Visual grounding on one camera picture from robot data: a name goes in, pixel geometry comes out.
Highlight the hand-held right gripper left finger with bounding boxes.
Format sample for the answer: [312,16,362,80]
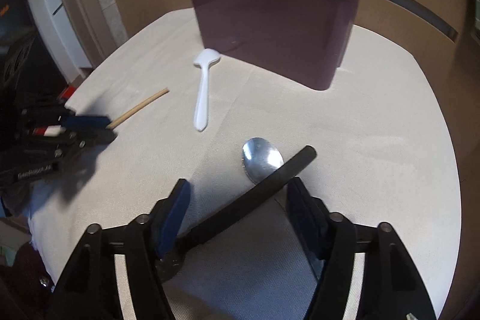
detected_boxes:
[52,178,192,320]

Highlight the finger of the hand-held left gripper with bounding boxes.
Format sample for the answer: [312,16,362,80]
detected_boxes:
[56,128,118,156]
[60,114,112,130]

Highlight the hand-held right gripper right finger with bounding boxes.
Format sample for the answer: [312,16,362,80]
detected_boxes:
[287,177,437,320]

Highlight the wooden chopstick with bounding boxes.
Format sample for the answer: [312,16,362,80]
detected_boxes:
[107,88,170,129]

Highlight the large black-handled translucent spoon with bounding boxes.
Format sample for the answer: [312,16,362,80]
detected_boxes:
[155,145,319,282]

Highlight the maroon plastic utensil holder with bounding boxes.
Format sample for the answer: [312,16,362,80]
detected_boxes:
[187,0,362,91]

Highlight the metal spoon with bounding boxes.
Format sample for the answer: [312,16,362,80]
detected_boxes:
[241,137,285,186]

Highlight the white plastic spoon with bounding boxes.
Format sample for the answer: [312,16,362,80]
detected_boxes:
[192,48,222,132]

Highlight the white tablecloth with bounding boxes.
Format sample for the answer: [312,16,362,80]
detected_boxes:
[28,7,462,320]

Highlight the white door frame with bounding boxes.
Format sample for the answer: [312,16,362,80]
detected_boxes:
[20,0,94,81]

